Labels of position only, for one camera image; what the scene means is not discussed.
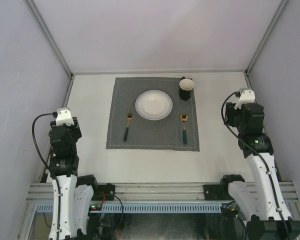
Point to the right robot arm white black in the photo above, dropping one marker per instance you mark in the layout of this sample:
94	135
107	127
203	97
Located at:
267	215

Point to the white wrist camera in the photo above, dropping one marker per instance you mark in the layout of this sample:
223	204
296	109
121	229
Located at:
64	117
246	96

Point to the gold fork green handle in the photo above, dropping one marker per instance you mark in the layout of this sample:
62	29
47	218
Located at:
129	117

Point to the white bowl plate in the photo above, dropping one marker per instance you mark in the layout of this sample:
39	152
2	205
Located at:
153	105

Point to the dark mug cream inside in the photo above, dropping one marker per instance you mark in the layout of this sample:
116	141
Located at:
186	85

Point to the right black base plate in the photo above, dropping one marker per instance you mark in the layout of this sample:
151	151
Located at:
214	192

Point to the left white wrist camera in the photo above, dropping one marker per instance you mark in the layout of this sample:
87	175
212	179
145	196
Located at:
64	117

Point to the aluminium front rail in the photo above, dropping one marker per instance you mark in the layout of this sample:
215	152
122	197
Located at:
134	192

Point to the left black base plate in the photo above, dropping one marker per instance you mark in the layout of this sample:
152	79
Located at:
104	192

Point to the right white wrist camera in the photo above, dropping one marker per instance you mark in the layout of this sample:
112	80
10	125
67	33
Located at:
246	96

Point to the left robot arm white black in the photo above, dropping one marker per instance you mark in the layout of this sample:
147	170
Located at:
71	194

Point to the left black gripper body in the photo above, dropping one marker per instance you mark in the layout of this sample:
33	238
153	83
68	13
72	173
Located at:
75	133

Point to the gold spoon green handle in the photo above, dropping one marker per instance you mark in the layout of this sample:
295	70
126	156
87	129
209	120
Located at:
184	118

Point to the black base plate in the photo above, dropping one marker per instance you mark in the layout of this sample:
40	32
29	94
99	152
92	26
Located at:
214	192
104	192

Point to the blue slotted cable duct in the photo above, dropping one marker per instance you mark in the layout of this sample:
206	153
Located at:
152	208

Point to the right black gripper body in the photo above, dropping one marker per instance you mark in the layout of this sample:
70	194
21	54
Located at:
233	117

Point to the grey cloth napkin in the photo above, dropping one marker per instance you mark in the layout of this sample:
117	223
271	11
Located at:
164	134

